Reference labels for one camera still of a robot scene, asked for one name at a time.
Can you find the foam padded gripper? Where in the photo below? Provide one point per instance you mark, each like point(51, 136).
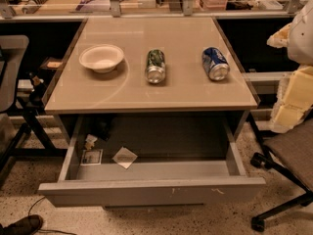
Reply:
point(302, 38)

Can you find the grey top drawer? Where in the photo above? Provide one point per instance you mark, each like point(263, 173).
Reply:
point(183, 159)

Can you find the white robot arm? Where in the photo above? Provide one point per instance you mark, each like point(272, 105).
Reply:
point(305, 17)

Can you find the beige top drawer cabinet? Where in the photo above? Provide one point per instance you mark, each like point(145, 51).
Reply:
point(133, 65)

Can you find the blue soda can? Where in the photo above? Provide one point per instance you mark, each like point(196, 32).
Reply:
point(214, 64)

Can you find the green soda can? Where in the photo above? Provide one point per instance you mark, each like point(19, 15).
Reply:
point(155, 67)

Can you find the square paper card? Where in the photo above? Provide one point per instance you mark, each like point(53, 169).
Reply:
point(124, 157)

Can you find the white paper bowl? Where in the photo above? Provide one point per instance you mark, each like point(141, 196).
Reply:
point(101, 58)

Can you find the crumpled paper scrap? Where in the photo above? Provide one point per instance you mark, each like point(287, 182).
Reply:
point(90, 141)

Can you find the grey office chair left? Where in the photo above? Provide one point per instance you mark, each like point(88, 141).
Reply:
point(12, 50)

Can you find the black shoe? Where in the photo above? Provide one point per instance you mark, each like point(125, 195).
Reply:
point(28, 225)

